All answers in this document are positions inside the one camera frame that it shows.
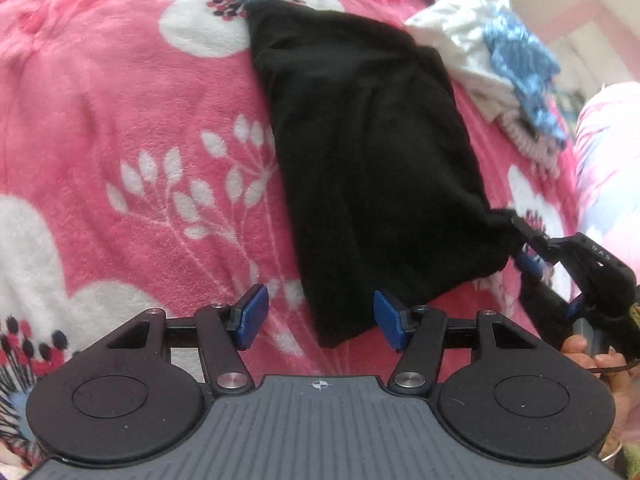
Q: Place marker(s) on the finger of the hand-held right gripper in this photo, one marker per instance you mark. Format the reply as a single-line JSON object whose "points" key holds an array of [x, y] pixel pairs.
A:
{"points": [[532, 240], [531, 266]]}

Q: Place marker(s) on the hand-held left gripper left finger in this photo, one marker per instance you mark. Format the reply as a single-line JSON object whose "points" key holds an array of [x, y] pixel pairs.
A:
{"points": [[252, 312]]}

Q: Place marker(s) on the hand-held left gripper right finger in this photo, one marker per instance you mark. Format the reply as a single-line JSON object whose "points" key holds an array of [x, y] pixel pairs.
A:
{"points": [[387, 317]]}

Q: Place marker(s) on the black shirt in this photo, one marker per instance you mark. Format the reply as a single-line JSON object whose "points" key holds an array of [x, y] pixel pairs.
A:
{"points": [[370, 160]]}

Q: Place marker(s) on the person's right hand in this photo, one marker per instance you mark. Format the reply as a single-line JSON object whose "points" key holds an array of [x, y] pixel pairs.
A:
{"points": [[600, 362]]}

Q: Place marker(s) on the pink striped knitted garment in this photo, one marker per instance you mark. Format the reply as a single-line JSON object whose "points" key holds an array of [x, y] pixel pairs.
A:
{"points": [[535, 147]]}

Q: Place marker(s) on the person's pink patterned clothing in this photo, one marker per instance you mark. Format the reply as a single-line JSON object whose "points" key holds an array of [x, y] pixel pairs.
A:
{"points": [[610, 160]]}

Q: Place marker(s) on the blue garment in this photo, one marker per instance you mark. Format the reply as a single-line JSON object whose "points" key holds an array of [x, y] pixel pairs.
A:
{"points": [[525, 70]]}

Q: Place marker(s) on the white garment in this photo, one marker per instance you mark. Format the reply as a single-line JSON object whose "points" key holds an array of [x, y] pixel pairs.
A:
{"points": [[460, 45]]}

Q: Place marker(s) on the pink framed panel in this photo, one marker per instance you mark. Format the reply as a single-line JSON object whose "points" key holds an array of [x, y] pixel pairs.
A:
{"points": [[575, 10]]}

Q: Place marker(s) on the pink floral blanket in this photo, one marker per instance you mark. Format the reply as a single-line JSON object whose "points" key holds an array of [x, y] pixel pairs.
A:
{"points": [[100, 85]]}

